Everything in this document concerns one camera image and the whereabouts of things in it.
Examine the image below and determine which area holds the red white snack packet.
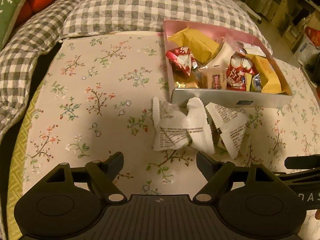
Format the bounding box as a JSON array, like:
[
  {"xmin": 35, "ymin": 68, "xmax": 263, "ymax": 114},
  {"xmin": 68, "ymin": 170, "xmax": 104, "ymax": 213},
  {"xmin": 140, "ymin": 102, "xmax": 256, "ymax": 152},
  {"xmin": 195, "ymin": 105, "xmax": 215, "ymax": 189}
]
[{"xmin": 165, "ymin": 46, "xmax": 198, "ymax": 77}]

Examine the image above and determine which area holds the floral tablecloth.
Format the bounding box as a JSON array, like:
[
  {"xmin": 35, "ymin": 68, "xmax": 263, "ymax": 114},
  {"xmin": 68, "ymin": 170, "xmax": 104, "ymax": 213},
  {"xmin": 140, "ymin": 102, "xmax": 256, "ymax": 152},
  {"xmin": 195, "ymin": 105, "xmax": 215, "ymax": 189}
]
[{"xmin": 22, "ymin": 34, "xmax": 319, "ymax": 196}]

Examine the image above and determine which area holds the white crumpled wrapper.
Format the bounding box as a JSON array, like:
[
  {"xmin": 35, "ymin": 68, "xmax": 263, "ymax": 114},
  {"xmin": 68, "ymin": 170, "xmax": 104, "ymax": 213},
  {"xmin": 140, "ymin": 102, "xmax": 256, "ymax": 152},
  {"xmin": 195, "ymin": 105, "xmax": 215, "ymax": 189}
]
[
  {"xmin": 152, "ymin": 97, "xmax": 215, "ymax": 154},
  {"xmin": 206, "ymin": 102, "xmax": 251, "ymax": 159}
]

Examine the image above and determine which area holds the grey checkered sofa cover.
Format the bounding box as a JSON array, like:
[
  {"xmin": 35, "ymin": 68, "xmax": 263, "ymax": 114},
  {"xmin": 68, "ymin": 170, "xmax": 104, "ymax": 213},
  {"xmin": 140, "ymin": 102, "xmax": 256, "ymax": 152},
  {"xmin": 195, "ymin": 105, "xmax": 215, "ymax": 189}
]
[{"xmin": 0, "ymin": 0, "xmax": 273, "ymax": 240}]

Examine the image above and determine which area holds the white crumpled wrapper right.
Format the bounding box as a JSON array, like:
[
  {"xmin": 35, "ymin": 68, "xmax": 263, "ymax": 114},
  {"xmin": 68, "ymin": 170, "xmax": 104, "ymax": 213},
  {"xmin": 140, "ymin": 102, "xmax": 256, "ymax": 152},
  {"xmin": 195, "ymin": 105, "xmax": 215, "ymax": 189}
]
[{"xmin": 206, "ymin": 102, "xmax": 251, "ymax": 159}]

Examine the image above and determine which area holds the green snowflake pillow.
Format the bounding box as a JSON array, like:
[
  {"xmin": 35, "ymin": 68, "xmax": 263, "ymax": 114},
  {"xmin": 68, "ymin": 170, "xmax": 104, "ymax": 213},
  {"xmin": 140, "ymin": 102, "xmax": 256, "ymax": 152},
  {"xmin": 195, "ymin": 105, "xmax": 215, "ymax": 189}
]
[{"xmin": 1, "ymin": 0, "xmax": 26, "ymax": 50}]

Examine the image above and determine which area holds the white crumpled wrapper left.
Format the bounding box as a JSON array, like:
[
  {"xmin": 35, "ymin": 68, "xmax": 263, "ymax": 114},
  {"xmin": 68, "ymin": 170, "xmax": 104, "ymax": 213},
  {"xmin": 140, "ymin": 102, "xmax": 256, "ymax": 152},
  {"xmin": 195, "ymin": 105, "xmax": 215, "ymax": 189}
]
[{"xmin": 152, "ymin": 97, "xmax": 215, "ymax": 154}]

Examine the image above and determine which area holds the long white snack packet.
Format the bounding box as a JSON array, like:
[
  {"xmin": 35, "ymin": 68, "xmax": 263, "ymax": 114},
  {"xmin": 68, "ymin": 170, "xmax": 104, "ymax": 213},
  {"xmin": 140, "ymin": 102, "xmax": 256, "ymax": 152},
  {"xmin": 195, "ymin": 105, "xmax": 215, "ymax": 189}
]
[{"xmin": 203, "ymin": 42, "xmax": 236, "ymax": 68}]

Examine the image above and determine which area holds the clear pink wafer packet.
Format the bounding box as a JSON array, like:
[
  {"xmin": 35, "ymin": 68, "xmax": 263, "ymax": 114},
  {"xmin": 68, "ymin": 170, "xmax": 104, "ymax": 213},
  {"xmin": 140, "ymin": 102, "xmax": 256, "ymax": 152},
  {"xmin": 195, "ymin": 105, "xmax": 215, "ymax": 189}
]
[{"xmin": 200, "ymin": 67, "xmax": 227, "ymax": 90}]

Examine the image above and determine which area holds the yellow waffle sandwich packet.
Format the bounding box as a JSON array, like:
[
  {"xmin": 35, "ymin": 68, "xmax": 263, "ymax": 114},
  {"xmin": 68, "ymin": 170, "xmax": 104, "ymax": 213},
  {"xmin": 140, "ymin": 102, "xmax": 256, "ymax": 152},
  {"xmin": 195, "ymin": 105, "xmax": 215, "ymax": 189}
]
[{"xmin": 168, "ymin": 28, "xmax": 220, "ymax": 64}]

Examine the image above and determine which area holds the wooden shelf unit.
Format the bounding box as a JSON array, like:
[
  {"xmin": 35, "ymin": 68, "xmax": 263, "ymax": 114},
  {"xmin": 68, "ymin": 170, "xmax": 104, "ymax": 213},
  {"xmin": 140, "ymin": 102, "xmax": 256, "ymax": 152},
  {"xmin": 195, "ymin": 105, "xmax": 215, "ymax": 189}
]
[{"xmin": 265, "ymin": 0, "xmax": 319, "ymax": 49}]

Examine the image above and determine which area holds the yellow blue snack packet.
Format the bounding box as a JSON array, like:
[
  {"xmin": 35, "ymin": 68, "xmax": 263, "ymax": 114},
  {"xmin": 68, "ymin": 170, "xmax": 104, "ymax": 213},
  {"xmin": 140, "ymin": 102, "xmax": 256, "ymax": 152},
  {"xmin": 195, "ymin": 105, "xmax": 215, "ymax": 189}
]
[{"xmin": 245, "ymin": 73, "xmax": 262, "ymax": 93}]

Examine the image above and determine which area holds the pink cardboard box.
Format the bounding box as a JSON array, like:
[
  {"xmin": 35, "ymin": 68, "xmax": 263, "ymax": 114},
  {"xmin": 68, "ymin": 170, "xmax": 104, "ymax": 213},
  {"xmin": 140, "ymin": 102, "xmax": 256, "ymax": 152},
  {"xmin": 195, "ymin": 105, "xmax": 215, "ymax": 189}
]
[{"xmin": 163, "ymin": 20, "xmax": 293, "ymax": 108}]

